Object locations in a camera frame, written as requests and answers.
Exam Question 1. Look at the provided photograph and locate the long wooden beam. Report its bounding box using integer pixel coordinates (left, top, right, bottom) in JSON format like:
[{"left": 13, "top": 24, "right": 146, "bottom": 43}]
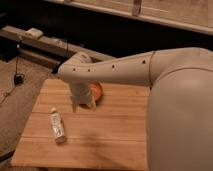
[{"left": 0, "top": 25, "right": 113, "bottom": 61}]

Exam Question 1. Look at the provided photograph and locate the white block on beam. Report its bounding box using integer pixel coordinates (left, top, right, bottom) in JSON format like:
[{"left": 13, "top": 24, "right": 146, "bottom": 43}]
[{"left": 25, "top": 28, "right": 43, "bottom": 38}]

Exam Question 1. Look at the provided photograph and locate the orange ceramic bowl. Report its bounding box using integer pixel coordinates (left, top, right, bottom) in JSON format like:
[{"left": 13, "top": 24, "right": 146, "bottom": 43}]
[{"left": 89, "top": 82, "right": 103, "bottom": 101}]

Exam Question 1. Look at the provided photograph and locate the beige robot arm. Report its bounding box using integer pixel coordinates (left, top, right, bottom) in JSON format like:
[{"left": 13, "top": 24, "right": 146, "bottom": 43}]
[{"left": 58, "top": 47, "right": 213, "bottom": 171}]

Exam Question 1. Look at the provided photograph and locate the white plastic bottle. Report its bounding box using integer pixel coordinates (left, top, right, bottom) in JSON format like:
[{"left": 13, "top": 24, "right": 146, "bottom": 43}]
[{"left": 50, "top": 108, "right": 66, "bottom": 144}]

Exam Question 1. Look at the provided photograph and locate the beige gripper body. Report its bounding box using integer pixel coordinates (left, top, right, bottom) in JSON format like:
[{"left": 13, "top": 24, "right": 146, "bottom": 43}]
[{"left": 69, "top": 83, "right": 92, "bottom": 104}]

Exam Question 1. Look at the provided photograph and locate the black cable with plug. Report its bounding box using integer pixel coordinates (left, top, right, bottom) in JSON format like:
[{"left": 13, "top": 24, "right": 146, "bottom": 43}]
[{"left": 0, "top": 35, "right": 25, "bottom": 105}]

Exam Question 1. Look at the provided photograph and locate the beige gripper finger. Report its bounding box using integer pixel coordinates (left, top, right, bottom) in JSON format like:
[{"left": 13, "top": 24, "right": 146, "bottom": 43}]
[
  {"left": 88, "top": 101, "right": 96, "bottom": 111},
  {"left": 72, "top": 103, "right": 78, "bottom": 113}
]

